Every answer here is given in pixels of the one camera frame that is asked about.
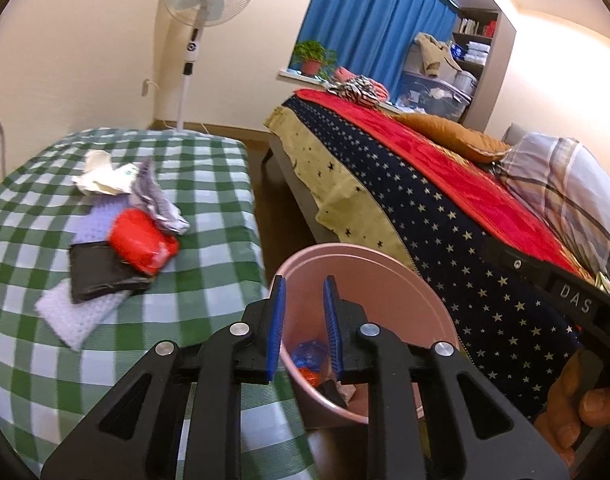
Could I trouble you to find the potted green plant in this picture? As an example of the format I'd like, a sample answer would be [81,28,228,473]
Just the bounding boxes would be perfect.
[292,40,338,78]

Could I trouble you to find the black white striped cloth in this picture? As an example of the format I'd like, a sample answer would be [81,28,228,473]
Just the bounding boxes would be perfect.
[327,75,381,107]

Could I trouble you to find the folded white towels stack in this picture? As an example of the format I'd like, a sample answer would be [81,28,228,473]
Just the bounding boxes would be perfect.
[455,41,490,63]

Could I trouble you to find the clear storage box purple lid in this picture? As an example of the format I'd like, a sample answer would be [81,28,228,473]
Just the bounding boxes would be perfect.
[397,71,470,122]

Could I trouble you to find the yellow star print sheet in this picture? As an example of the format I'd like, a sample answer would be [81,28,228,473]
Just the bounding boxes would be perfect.
[263,106,416,271]

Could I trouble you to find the orange pillow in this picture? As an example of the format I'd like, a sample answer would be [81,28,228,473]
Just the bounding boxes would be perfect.
[395,112,512,163]

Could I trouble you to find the clear plastic storage box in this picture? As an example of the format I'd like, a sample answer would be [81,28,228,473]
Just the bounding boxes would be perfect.
[404,40,478,96]

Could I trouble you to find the pink plastic trash bin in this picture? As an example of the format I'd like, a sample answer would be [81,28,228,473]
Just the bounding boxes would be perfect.
[277,242,460,426]

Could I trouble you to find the pink folded cloth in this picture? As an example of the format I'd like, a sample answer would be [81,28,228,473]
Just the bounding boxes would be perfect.
[334,66,390,101]

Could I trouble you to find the blue plastic bag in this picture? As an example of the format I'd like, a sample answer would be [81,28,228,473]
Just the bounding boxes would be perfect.
[291,340,331,372]

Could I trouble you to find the white window sill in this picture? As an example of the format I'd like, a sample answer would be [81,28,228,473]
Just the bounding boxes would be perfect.
[277,70,336,83]

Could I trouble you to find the dark wooden bookshelf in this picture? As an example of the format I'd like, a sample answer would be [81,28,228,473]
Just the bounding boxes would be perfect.
[452,7,500,126]

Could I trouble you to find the blue curtain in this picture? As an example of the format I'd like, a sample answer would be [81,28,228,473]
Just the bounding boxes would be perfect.
[295,0,460,106]

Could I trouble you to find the row of books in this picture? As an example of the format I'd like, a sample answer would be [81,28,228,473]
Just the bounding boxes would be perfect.
[459,18,498,38]

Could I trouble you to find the white bubble wrap sheet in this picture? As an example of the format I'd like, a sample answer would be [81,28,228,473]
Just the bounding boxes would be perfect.
[35,280,132,352]

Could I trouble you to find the navy star print blanket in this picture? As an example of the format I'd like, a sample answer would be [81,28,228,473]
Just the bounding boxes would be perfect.
[282,96,586,418]

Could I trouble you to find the plaid pillow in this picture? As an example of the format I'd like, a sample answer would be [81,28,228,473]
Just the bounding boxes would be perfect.
[495,132,610,291]

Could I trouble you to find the lavender knitted cloth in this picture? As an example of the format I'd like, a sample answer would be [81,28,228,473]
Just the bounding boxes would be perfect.
[75,205,133,247]

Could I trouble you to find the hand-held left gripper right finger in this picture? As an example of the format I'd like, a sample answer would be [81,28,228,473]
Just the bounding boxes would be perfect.
[323,276,568,480]

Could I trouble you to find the red plastic bag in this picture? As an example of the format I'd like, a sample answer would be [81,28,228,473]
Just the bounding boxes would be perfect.
[109,209,180,276]

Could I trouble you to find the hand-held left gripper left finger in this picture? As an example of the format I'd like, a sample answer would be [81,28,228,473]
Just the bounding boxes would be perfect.
[40,275,287,480]

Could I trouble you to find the green checked tablecloth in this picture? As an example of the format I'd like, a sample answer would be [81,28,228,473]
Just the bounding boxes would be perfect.
[0,127,311,480]

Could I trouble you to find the bed with red blanket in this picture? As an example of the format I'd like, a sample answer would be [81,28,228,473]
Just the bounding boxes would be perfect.
[295,87,600,281]

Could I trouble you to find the black plastic bag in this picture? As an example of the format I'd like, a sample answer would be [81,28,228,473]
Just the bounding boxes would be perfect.
[68,241,153,305]

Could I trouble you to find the grey bed frame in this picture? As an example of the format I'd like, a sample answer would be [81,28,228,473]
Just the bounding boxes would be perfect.
[261,132,326,233]

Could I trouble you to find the beige jacket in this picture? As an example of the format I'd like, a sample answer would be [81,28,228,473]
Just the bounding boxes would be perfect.
[414,32,460,77]

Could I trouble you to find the person's right hand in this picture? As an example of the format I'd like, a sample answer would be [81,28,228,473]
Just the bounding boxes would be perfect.
[534,349,610,467]

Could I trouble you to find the white paper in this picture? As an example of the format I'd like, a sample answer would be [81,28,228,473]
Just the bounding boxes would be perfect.
[72,150,138,196]

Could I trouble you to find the grey foil wrapper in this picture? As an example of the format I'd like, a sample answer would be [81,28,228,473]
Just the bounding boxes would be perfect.
[130,157,191,236]

